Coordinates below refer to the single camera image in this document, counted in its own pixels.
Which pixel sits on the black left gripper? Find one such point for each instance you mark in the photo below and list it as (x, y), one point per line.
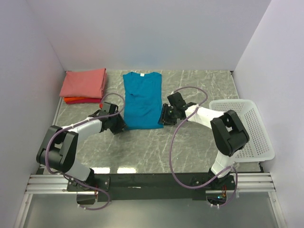
(121, 125)

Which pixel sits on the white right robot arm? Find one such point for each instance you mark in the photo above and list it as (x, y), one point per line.
(228, 131)

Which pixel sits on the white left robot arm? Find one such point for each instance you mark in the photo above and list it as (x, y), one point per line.
(59, 146)

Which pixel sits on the teal blue t shirt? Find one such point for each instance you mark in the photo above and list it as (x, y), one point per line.
(143, 103)

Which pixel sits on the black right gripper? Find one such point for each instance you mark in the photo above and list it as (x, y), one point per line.
(166, 107)

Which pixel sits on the folded orange t shirt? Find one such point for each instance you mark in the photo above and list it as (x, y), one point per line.
(76, 100)

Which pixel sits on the white perforated plastic basket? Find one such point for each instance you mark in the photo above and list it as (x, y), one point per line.
(259, 147)

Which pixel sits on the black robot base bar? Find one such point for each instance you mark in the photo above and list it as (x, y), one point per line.
(136, 186)

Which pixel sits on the folded salmon pink t shirt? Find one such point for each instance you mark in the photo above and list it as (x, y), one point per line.
(88, 84)

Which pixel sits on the aluminium extrusion rail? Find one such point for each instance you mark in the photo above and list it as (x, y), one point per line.
(46, 184)

